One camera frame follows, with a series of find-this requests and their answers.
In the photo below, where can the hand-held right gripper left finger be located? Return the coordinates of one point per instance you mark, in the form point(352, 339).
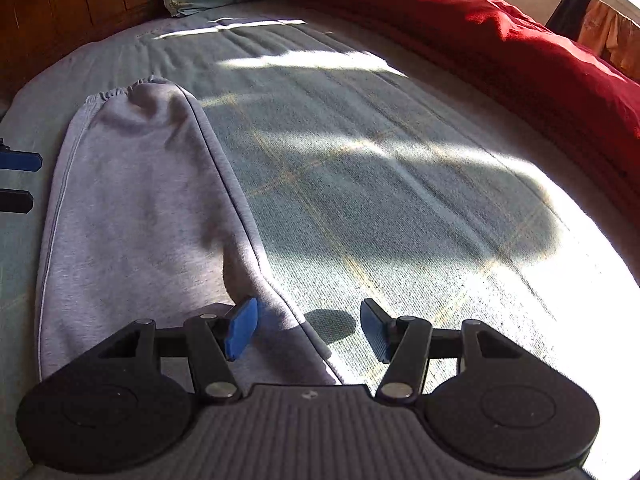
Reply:
point(241, 329)

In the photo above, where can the wooden headboard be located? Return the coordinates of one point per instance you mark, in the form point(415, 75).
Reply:
point(50, 10)

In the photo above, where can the grey sweatpants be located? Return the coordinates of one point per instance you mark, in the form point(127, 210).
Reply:
point(140, 210)

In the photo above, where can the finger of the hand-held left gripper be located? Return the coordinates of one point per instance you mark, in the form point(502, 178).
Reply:
point(15, 201)
point(20, 162)

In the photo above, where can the dark garment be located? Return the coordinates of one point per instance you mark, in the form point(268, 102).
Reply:
point(567, 15)

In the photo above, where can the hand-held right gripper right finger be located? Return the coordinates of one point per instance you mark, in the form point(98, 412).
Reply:
point(374, 330)

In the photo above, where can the red duvet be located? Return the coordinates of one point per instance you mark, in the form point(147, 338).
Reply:
point(475, 25)

